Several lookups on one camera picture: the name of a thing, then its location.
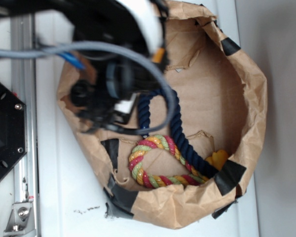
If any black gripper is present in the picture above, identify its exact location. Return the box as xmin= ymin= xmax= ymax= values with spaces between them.
xmin=70 ymin=48 xmax=169 ymax=133

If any navy blue rope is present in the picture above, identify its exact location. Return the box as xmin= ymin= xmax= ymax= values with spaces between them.
xmin=137 ymin=88 xmax=219 ymax=179

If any metal corner bracket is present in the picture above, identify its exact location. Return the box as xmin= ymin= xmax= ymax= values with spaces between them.
xmin=3 ymin=202 xmax=36 ymax=237

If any aluminium extrusion rail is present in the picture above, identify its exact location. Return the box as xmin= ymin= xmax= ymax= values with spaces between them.
xmin=9 ymin=13 xmax=41 ymax=237

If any black white robot arm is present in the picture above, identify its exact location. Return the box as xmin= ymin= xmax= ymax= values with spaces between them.
xmin=0 ymin=0 xmax=175 ymax=135

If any orange rubber toy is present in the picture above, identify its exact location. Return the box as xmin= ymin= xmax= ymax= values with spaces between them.
xmin=205 ymin=150 xmax=229 ymax=171

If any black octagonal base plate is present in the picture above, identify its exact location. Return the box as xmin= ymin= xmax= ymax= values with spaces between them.
xmin=0 ymin=83 xmax=27 ymax=182

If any grey braided cable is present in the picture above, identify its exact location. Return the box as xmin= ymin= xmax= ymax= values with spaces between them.
xmin=0 ymin=40 xmax=176 ymax=135

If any multicolour twisted rope ring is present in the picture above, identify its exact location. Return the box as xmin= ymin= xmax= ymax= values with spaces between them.
xmin=128 ymin=134 xmax=210 ymax=189

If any brown paper bag bin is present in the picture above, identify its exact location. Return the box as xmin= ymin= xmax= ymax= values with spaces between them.
xmin=57 ymin=0 xmax=267 ymax=229

